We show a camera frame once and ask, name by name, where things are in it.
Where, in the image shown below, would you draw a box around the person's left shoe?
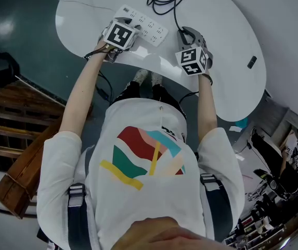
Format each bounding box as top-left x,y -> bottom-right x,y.
133,69 -> 149,84

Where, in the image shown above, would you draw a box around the person's left forearm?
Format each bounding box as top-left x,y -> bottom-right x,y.
58,41 -> 112,135

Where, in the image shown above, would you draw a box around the white power strip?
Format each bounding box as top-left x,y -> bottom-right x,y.
113,4 -> 170,47

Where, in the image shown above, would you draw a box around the teal cloth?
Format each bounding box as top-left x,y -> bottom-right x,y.
235,117 -> 249,129

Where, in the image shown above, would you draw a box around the person's right forearm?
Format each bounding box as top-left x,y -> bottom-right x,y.
197,73 -> 219,143

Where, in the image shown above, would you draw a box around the white rack with items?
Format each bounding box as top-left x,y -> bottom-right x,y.
223,198 -> 288,247

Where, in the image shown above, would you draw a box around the person's white printed t-shirt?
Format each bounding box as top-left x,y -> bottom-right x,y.
36,97 -> 245,250

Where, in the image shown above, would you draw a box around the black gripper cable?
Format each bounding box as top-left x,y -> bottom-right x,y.
178,91 -> 199,107
83,46 -> 124,102

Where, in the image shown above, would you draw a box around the grey open shelf cabinet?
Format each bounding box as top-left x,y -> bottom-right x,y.
264,97 -> 298,151

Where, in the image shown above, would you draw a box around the brown wooden chair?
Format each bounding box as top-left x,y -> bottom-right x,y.
0,81 -> 94,220

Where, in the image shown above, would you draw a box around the person's black trousers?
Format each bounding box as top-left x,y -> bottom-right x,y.
113,81 -> 188,120

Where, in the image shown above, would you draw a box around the person's right shoe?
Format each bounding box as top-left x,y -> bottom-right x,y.
151,71 -> 163,86

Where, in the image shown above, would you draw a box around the person's face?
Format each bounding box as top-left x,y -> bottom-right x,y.
111,216 -> 217,250

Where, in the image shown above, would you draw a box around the black cable with plug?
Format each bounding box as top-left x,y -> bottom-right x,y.
146,0 -> 190,32

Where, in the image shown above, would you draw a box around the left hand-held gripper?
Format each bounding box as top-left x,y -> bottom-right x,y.
102,16 -> 142,63

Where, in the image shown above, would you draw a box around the person's shoe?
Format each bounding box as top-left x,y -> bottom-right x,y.
133,69 -> 149,84
151,71 -> 163,86

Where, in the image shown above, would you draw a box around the dark harness shoulder strap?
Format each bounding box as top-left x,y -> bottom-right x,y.
67,182 -> 93,250
199,173 -> 233,242

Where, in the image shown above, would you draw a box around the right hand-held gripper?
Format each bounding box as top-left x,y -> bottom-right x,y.
175,26 -> 214,77

